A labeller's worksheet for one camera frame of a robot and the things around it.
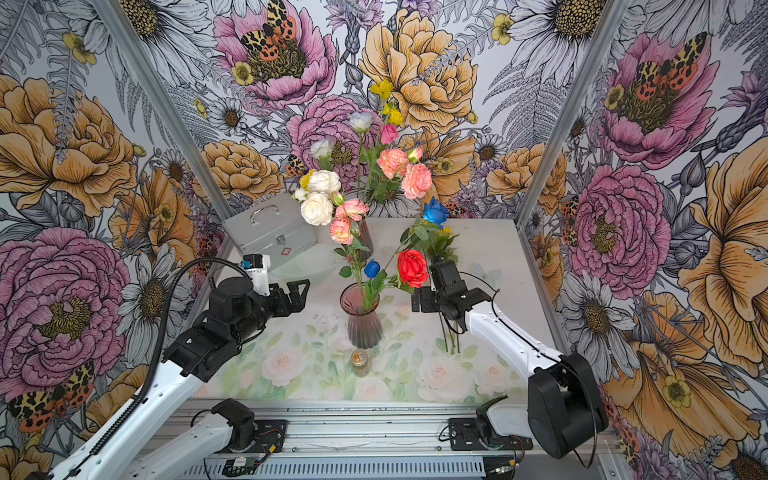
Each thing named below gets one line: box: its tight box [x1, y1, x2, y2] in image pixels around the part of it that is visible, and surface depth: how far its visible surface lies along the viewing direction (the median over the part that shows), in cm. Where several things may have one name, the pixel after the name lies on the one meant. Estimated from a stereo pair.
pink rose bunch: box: [378, 124, 433, 202], surface depth 69 cm
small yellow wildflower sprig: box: [370, 79, 403, 126], surface depth 88 cm
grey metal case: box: [222, 191, 319, 272], surface depth 101 cm
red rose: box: [397, 249, 429, 288], surface depth 63 cm
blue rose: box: [423, 196, 450, 229], surface depth 65 cm
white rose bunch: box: [293, 138, 342, 227], surface depth 70 cm
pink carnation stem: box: [330, 192, 371, 305], surface depth 70 cm
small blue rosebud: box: [364, 259, 381, 279], surface depth 73 cm
